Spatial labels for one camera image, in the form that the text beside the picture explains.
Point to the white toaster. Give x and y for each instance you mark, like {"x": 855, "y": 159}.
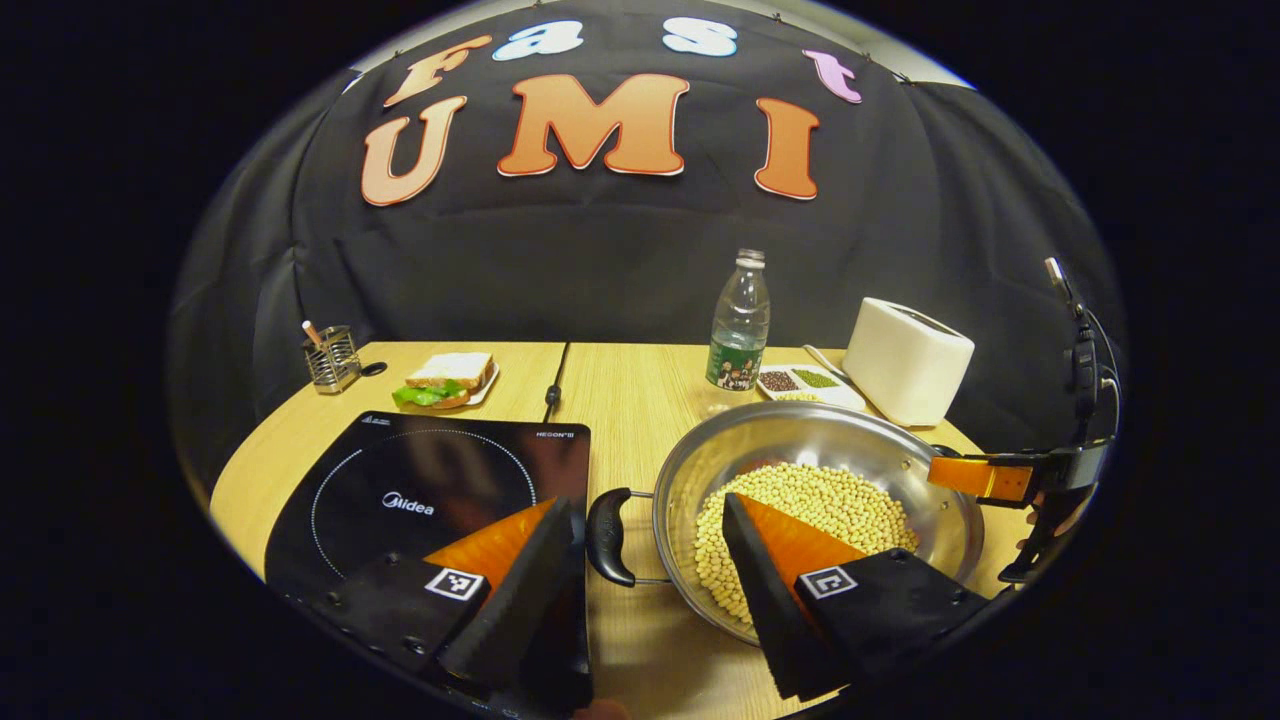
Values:
{"x": 900, "y": 360}

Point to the pile of green beans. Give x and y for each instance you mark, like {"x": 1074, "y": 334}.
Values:
{"x": 815, "y": 378}

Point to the clear plastic water bottle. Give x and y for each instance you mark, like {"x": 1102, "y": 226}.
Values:
{"x": 738, "y": 320}

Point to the small wooden stick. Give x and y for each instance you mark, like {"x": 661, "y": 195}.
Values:
{"x": 311, "y": 332}

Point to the sandwich with lettuce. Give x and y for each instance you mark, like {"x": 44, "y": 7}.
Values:
{"x": 450, "y": 370}

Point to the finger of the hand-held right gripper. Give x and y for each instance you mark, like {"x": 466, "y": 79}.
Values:
{"x": 980, "y": 477}
{"x": 1035, "y": 540}

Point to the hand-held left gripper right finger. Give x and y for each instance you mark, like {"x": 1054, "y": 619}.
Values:
{"x": 765, "y": 610}

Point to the stainless steel pot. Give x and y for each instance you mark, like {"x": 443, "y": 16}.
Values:
{"x": 800, "y": 430}

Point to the white divided tray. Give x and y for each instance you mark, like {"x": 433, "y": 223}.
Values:
{"x": 842, "y": 393}

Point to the large pile of soybeans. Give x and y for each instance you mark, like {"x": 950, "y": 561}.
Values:
{"x": 830, "y": 500}

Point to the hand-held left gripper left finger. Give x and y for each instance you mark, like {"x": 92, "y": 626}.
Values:
{"x": 520, "y": 610}

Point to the pile of red beans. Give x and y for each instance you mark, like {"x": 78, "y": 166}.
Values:
{"x": 779, "y": 381}

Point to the black induction cooktop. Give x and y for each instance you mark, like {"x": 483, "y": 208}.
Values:
{"x": 400, "y": 470}

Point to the black backdrop cloth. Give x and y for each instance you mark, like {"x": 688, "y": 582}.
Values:
{"x": 600, "y": 260}

